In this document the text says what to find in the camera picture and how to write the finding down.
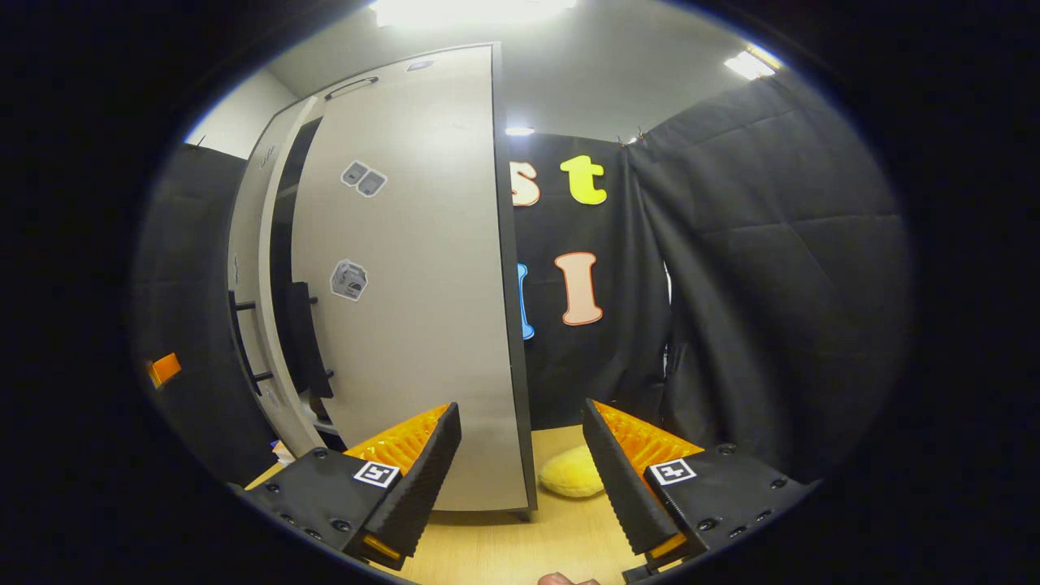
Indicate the metal cloth clip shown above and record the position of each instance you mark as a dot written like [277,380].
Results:
[630,138]

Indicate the yellow soft cushion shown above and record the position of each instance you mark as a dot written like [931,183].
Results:
[569,475]

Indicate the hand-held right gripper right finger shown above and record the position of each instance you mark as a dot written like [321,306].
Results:
[617,479]

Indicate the white shoe cabinet door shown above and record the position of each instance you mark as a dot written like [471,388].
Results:
[244,203]
[422,325]

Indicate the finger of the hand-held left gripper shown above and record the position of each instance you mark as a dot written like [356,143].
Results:
[164,370]

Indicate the ceiling light panel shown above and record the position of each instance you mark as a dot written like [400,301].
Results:
[471,10]
[751,63]

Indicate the white grey shoe cabinet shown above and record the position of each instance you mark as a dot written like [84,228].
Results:
[512,325]

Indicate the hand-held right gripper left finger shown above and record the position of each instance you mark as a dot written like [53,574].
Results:
[418,487]

